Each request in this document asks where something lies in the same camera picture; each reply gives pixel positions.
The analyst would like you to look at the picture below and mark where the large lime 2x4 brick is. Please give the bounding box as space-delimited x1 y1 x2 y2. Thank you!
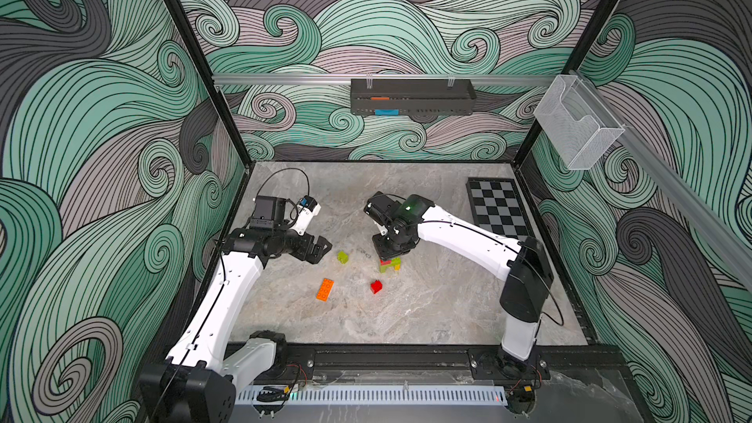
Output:
379 258 401 274

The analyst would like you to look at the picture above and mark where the aluminium wall rail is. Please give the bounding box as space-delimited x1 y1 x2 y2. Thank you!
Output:
568 70 751 289
213 72 555 87

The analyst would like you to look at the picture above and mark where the orange 2x4 brick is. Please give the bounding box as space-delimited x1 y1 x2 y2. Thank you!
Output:
315 278 334 302

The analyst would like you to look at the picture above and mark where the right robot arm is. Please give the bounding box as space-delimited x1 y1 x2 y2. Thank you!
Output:
363 191 554 369

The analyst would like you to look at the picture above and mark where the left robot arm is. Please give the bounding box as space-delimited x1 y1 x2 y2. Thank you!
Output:
139 195 332 422

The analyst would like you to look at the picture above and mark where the clear plastic wall bin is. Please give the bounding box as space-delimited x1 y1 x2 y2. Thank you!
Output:
534 74 625 172

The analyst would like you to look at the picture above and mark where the black wall tray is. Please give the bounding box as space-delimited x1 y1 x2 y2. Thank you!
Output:
350 80 478 119

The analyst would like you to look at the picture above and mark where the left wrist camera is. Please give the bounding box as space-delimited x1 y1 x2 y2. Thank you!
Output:
291 195 321 235

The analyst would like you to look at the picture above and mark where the aluminium wall rail right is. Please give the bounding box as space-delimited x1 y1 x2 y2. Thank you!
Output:
568 70 751 289

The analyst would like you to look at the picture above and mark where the aluminium wall rail back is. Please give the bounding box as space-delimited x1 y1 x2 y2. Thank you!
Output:
213 72 555 87

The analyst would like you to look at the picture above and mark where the white slotted cable duct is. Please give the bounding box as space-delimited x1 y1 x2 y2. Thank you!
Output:
234 385 507 407

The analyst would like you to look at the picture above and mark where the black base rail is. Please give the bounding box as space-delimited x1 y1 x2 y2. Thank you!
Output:
257 343 627 384

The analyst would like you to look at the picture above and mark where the checkerboard mat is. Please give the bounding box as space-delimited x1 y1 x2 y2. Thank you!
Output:
466 177 539 240

